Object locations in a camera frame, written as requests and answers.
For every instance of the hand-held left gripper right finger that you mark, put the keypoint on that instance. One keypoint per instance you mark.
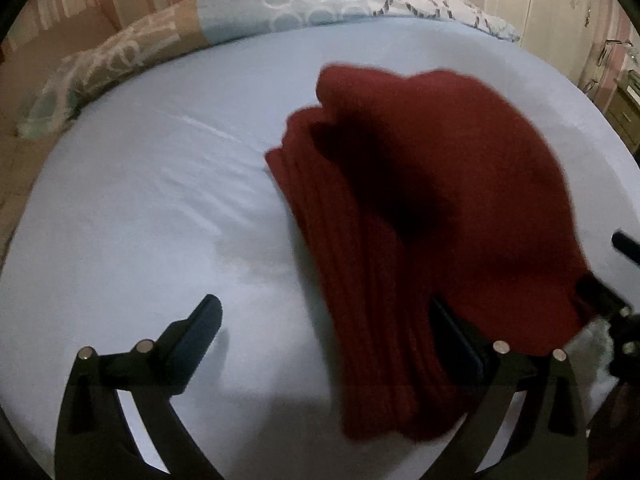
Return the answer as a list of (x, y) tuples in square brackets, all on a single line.
[(462, 345)]

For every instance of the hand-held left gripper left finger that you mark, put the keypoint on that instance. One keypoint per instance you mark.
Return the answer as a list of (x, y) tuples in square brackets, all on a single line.
[(197, 337)]

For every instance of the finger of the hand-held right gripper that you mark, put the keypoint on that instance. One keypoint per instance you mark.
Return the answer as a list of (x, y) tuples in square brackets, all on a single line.
[(600, 295), (627, 246)]

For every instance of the dark red garment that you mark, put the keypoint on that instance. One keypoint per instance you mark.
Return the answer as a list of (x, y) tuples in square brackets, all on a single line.
[(475, 170)]

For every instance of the bed with light blue sheet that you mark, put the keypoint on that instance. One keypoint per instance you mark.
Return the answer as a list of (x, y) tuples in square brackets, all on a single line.
[(150, 220)]

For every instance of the wooden nightstand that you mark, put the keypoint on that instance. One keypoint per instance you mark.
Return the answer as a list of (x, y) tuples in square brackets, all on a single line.
[(627, 105)]

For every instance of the cream wardrobe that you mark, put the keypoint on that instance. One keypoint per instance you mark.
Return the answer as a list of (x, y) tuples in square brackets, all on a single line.
[(545, 15)]

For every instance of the patterned beige blue pillow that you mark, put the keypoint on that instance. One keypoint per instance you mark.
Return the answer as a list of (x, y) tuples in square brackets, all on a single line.
[(150, 32)]

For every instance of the brown headboard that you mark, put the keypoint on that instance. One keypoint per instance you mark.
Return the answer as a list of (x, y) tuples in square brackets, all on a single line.
[(45, 55)]

